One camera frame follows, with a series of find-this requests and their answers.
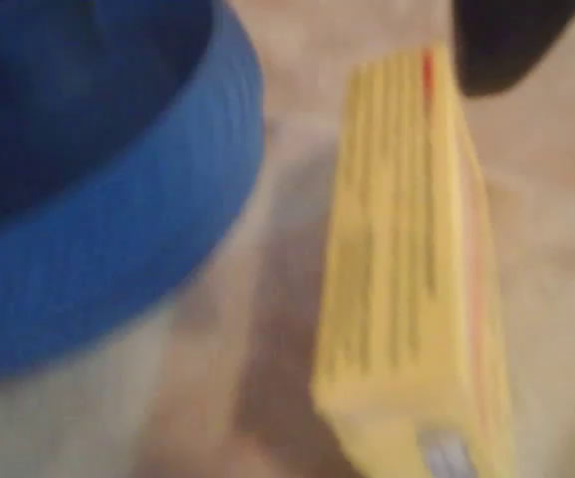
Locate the yellow rectangular block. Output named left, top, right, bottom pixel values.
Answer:
left=309, top=42, right=517, bottom=478

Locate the blue round plastic bowl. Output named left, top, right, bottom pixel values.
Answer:
left=0, top=0, right=266, bottom=387

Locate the beige wrinkled cloth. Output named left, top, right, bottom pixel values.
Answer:
left=0, top=0, right=575, bottom=478

